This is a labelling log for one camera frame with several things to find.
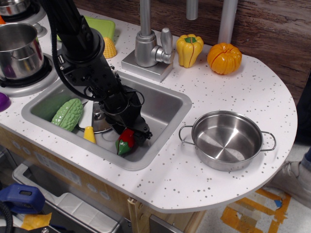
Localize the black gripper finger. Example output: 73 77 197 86
134 131 153 147

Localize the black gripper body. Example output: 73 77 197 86
101 85 150 135

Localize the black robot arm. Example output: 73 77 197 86
40 0 152 146

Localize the glass pot lid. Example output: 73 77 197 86
92 101 111 133

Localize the tall steel pot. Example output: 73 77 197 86
0 22 44 80

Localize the small steel pot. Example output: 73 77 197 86
0 0 31 16

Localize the silver toy sink basin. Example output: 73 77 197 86
21 63 192 171

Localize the green toy bitter gourd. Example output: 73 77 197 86
51 98 83 132

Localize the silver toy faucet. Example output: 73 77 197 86
121 0 174 82

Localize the yellow toy corn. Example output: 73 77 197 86
103 37 117 59

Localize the green plastic cutting board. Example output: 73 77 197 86
57 16 116 42

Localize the yellow toy bell pepper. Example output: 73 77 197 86
176 34 204 68

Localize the silver toy stove burner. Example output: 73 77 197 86
0 53 58 98

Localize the wooden toy kitchen cabinet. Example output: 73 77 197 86
0 128 205 233

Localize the silver stove knob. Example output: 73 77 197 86
33 23 47 38

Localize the orange toy pumpkin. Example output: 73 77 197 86
207 43 242 75

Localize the purple toy vegetable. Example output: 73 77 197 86
0 93 11 112

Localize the blue clamp tool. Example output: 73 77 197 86
0 183 45 214

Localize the yellow tape piece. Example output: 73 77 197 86
21 213 52 231

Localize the grey shoe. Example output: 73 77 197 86
265 161 311 208

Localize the toy knife yellow handle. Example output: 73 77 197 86
78 100 97 144

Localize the steel two-handled pan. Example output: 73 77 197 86
179 111 276 172

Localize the grey vertical post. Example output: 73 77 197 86
186 0 199 20

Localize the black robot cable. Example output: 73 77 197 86
45 0 98 100

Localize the white vertical post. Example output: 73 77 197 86
218 0 238 43

